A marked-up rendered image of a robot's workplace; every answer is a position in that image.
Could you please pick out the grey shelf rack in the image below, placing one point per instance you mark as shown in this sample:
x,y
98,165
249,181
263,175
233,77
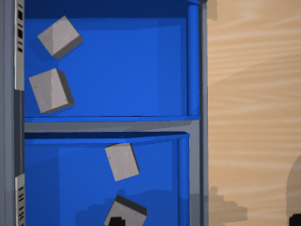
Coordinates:
x,y
13,127

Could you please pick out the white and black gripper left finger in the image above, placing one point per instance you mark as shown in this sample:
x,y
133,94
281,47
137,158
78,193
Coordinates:
x,y
116,221

